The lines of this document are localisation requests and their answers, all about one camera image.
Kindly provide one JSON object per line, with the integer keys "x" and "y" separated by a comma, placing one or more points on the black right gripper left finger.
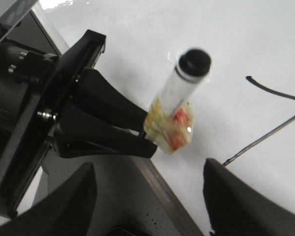
{"x": 67, "y": 211}

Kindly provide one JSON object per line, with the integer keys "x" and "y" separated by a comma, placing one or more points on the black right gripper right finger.
{"x": 235, "y": 209}

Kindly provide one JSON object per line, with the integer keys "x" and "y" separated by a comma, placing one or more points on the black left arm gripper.
{"x": 34, "y": 86}

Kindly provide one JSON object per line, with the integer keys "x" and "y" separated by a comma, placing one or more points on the white whiteboard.
{"x": 145, "y": 38}

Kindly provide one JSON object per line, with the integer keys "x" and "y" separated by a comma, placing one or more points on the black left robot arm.
{"x": 59, "y": 102}

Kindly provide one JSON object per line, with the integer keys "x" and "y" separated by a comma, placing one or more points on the grey whiteboard frame rail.
{"x": 131, "y": 193}

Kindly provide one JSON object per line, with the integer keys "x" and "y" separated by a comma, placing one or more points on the red magnet taped to marker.
{"x": 168, "y": 132}

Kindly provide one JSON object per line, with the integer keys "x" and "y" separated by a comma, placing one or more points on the black white whiteboard marker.
{"x": 191, "y": 68}

